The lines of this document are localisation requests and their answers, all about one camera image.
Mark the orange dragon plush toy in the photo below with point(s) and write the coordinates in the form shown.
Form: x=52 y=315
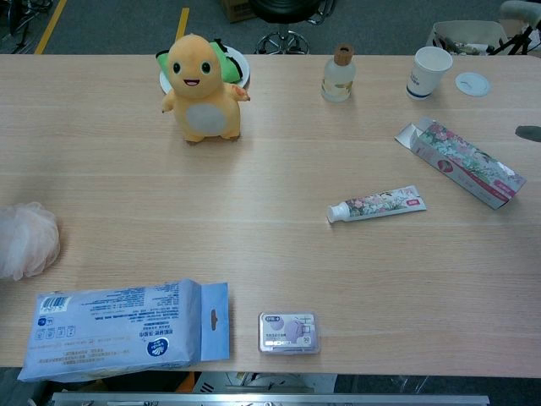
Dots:
x=203 y=105

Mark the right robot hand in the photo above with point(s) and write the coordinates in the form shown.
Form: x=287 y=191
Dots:
x=530 y=133

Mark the beige padded stand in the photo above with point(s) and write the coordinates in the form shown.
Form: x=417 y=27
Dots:
x=520 y=10

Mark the pink mesh bath pouf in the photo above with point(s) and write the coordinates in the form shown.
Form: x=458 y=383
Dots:
x=25 y=241

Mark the purple dental floss box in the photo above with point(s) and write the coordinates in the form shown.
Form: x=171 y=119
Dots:
x=289 y=333

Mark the brown cardboard box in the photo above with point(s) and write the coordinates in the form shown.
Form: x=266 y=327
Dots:
x=236 y=12

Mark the black office chair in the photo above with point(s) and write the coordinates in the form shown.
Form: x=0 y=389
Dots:
x=283 y=25

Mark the white round table grommet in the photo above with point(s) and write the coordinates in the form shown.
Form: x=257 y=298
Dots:
x=473 y=83

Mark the white plastic bin with items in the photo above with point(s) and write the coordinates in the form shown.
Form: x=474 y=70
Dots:
x=465 y=36

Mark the aluminium profile rail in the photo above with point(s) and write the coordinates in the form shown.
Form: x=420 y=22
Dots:
x=270 y=400

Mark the white paper cup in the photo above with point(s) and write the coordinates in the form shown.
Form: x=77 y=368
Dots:
x=424 y=78

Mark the white round plate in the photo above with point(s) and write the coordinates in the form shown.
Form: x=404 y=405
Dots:
x=165 y=83

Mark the blue wet wipes pack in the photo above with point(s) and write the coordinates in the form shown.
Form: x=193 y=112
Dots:
x=118 y=330

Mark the glass bottle wooden cap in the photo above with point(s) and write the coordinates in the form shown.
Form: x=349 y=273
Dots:
x=337 y=84

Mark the floral toothpaste tube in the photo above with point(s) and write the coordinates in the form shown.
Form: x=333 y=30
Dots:
x=376 y=205

